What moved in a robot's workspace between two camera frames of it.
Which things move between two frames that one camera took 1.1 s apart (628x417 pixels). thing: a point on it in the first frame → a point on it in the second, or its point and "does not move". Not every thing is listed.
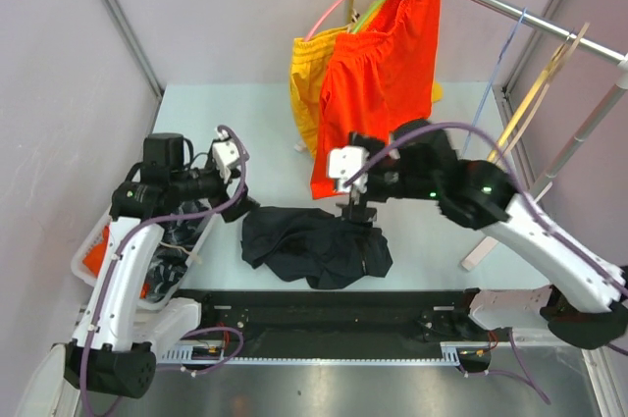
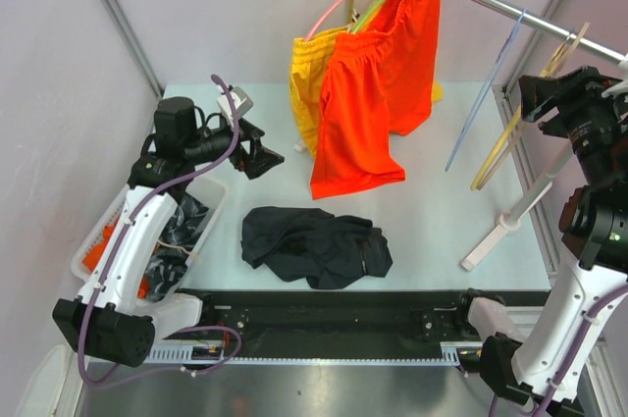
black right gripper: [356, 208] → [571, 91]
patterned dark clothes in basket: [175, 249] does not move
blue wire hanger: [493, 76] does not move
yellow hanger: [527, 100] does not move
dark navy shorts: [311, 244] does not move
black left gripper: [244, 204] → [260, 158]
